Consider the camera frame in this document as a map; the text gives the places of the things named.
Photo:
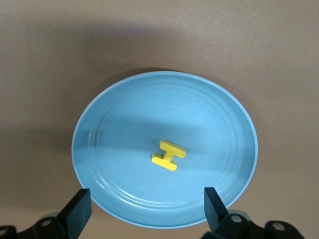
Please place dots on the yellow uppercase H foam letter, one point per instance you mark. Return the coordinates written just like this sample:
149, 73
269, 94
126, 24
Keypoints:
169, 155

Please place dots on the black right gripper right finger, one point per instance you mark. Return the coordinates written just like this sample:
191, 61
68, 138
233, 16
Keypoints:
216, 219

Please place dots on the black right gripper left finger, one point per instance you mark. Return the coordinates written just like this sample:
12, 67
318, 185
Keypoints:
72, 219

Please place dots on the blue plate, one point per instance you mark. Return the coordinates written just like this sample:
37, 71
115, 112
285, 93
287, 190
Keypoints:
174, 112

